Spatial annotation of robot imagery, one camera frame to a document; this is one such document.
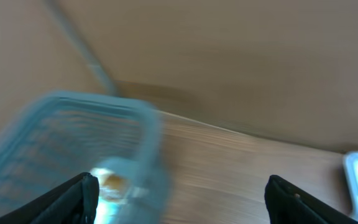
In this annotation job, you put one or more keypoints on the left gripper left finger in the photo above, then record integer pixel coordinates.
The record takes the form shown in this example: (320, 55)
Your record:
(73, 202)

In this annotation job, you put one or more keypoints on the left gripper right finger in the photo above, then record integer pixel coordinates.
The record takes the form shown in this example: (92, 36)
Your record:
(288, 204)

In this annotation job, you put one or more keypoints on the teal white snack packet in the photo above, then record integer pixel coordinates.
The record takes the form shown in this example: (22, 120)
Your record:
(108, 210)

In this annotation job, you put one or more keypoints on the brown snack packet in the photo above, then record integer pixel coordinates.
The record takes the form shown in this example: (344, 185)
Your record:
(115, 188)

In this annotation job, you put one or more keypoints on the grey plastic mesh basket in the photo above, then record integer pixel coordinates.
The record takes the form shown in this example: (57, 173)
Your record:
(65, 133)

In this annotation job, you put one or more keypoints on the metal frame post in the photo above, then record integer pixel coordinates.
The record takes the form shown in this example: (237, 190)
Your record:
(77, 40)

